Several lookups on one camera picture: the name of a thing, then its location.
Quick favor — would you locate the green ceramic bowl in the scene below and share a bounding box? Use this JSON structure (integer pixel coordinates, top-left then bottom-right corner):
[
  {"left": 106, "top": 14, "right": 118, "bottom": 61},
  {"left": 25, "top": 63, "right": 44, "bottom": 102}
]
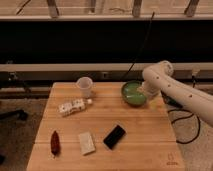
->
[{"left": 121, "top": 80, "right": 147, "bottom": 107}]

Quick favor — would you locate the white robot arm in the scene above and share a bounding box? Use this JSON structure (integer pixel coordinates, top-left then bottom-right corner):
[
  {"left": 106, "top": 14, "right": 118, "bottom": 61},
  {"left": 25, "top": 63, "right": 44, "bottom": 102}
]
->
[{"left": 142, "top": 60, "right": 213, "bottom": 127}]

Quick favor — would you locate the black smartphone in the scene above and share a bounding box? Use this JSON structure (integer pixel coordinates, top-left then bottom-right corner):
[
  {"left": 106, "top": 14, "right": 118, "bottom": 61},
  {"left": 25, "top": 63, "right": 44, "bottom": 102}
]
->
[{"left": 103, "top": 125, "right": 126, "bottom": 149}]

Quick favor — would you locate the clear plastic cup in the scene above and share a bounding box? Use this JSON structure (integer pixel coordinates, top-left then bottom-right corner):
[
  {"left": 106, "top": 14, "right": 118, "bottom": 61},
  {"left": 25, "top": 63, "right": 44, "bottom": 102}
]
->
[{"left": 76, "top": 77, "right": 93, "bottom": 98}]

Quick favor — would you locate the beige rectangular sponge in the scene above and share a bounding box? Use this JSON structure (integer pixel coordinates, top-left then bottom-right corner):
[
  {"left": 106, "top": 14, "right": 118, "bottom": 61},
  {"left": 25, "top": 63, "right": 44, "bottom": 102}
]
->
[{"left": 78, "top": 132, "right": 96, "bottom": 155}]

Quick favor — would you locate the dark red chili pepper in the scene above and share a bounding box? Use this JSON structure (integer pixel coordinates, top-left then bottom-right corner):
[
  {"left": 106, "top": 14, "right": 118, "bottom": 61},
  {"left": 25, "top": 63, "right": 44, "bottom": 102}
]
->
[{"left": 50, "top": 131, "right": 60, "bottom": 156}]

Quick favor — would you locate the black office chair base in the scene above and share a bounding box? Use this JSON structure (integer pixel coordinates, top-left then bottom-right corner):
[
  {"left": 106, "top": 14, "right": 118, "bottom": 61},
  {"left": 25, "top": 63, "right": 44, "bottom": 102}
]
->
[{"left": 0, "top": 110, "right": 28, "bottom": 121}]

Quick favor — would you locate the black cable on floor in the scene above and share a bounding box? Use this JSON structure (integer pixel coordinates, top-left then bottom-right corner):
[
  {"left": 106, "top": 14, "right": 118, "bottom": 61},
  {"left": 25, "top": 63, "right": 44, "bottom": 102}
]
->
[{"left": 161, "top": 93, "right": 202, "bottom": 146}]

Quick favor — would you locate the black hanging cable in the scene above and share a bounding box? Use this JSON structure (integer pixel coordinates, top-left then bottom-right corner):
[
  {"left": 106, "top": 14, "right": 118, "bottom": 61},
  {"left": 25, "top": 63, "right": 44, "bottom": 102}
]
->
[{"left": 120, "top": 11, "right": 156, "bottom": 82}]

